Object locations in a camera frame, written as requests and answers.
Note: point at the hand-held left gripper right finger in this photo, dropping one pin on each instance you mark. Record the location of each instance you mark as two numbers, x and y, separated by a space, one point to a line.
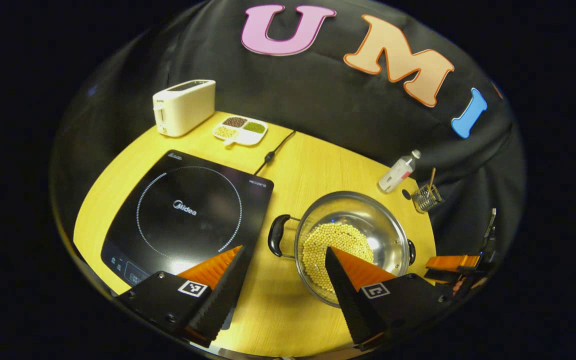
348 300

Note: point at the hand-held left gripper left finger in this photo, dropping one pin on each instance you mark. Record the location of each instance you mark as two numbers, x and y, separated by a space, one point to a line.
223 300

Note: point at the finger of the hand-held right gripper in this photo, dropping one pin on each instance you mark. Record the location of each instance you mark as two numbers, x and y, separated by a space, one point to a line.
443 275

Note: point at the black induction cooktop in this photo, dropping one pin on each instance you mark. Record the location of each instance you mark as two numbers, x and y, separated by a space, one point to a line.
193 235

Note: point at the stainless steel pot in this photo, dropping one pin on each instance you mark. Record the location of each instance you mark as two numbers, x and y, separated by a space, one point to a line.
368 220

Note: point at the large heap of soybeans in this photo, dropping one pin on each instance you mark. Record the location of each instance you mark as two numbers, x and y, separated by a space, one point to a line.
333 245

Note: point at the clear glass cup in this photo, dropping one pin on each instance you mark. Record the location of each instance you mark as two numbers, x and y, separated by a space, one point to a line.
425 198

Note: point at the brown wooden stick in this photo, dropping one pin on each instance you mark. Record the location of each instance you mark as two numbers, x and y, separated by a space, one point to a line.
432 177

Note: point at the clear plastic bottle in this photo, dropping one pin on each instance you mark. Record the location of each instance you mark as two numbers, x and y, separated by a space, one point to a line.
395 174

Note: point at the white divided dish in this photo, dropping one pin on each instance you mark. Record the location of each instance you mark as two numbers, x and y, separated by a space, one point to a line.
245 138

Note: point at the small heap of soybeans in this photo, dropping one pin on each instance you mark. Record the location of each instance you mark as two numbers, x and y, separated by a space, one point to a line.
225 132

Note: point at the small heap of green beans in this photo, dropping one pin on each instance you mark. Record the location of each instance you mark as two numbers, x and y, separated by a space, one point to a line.
254 127

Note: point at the small heap of red beans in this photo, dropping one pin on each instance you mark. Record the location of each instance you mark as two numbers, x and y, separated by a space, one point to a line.
234 121

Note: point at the white toaster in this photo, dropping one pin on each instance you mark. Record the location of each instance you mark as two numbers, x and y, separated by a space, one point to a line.
188 107

